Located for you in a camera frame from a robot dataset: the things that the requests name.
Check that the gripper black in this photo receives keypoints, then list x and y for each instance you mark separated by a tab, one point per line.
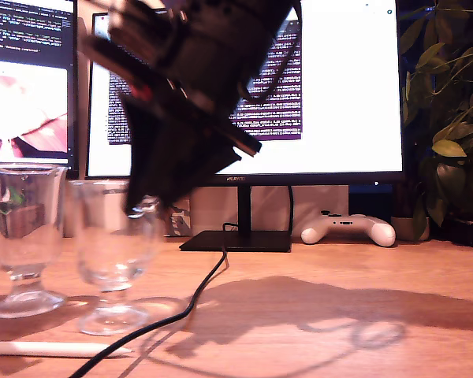
213	71

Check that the small footed glass cup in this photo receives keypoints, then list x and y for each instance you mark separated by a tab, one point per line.
110	260
23	252

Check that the white pen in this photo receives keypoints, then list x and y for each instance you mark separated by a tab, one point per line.
43	349

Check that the leaf print picture card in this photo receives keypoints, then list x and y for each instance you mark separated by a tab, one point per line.
179	224

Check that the black monitor showing code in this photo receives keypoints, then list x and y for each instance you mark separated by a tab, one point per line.
23	98

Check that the large black Huawei monitor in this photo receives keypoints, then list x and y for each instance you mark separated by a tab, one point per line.
339	98

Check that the white game controller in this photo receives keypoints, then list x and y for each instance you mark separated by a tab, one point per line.
347	228

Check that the green leafy house plant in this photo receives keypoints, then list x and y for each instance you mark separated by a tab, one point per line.
449	147

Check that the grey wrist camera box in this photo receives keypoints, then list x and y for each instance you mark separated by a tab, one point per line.
142	23

